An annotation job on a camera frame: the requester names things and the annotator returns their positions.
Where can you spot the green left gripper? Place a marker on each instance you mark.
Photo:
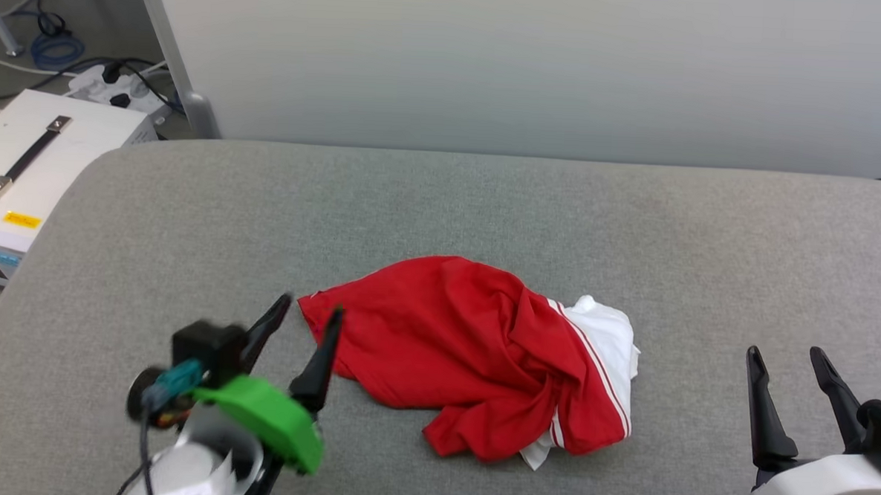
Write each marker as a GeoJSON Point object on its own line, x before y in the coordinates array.
{"type": "Point", "coordinates": [277, 419]}

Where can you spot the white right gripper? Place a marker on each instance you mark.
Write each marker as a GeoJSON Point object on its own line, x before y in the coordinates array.
{"type": "Point", "coordinates": [824, 491]}

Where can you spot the red and white garment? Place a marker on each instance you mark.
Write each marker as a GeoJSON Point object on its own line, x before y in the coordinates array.
{"type": "Point", "coordinates": [451, 337]}

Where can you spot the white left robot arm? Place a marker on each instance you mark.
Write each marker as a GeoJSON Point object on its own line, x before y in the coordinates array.
{"type": "Point", "coordinates": [185, 474]}

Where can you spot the yellow warning sticker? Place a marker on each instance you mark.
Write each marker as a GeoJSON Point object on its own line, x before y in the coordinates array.
{"type": "Point", "coordinates": [22, 219]}

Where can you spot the black power plug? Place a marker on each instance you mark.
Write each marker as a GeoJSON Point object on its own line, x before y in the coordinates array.
{"type": "Point", "coordinates": [120, 100]}
{"type": "Point", "coordinates": [112, 72]}

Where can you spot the white equipment case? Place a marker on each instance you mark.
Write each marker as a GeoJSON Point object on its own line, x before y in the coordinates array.
{"type": "Point", "coordinates": [11, 199]}

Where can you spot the white power strip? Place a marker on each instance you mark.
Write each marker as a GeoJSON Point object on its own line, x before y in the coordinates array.
{"type": "Point", "coordinates": [98, 84]}

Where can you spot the grey metal partition post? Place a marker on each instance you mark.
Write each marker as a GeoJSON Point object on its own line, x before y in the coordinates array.
{"type": "Point", "coordinates": [174, 57]}

